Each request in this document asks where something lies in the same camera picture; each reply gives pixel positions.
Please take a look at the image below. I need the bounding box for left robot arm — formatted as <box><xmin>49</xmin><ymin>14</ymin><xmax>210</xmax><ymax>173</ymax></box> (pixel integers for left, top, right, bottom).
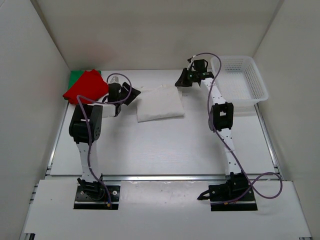
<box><xmin>69</xmin><ymin>82</ymin><xmax>141</xmax><ymax>200</ymax></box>

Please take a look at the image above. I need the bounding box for white plastic basket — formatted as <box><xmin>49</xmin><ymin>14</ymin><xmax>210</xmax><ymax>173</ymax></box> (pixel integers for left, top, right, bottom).
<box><xmin>210</xmin><ymin>55</ymin><xmax>269</xmax><ymax>112</ymax></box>

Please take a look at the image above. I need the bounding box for white cloth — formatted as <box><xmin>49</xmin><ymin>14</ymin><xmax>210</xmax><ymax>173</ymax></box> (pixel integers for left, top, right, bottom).
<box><xmin>136</xmin><ymin>85</ymin><xmax>185</xmax><ymax>123</ymax></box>

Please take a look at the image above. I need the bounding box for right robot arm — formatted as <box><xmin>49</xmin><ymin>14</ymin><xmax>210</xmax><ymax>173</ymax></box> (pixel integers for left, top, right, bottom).
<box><xmin>175</xmin><ymin>58</ymin><xmax>249</xmax><ymax>200</ymax></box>

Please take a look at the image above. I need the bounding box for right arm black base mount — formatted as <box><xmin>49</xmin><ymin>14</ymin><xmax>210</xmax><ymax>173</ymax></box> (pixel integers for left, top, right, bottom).
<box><xmin>197</xmin><ymin>173</ymin><xmax>258</xmax><ymax>212</ymax></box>

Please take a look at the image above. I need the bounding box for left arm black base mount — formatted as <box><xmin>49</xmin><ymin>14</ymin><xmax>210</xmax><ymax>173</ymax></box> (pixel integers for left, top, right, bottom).
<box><xmin>73</xmin><ymin>178</ymin><xmax>121</xmax><ymax>210</ymax></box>

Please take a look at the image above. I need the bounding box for red t shirt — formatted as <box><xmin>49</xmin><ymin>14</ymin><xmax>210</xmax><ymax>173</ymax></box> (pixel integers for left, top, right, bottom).
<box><xmin>62</xmin><ymin>69</ymin><xmax>109</xmax><ymax>105</ymax></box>

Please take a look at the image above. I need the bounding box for aluminium table edge rail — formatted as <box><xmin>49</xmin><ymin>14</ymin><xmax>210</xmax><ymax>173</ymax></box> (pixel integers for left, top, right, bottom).
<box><xmin>44</xmin><ymin>174</ymin><xmax>278</xmax><ymax>182</ymax></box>

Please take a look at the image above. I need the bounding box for green t shirt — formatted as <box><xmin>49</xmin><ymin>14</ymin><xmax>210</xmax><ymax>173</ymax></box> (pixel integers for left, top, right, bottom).
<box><xmin>62</xmin><ymin>69</ymin><xmax>102</xmax><ymax>103</ymax></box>

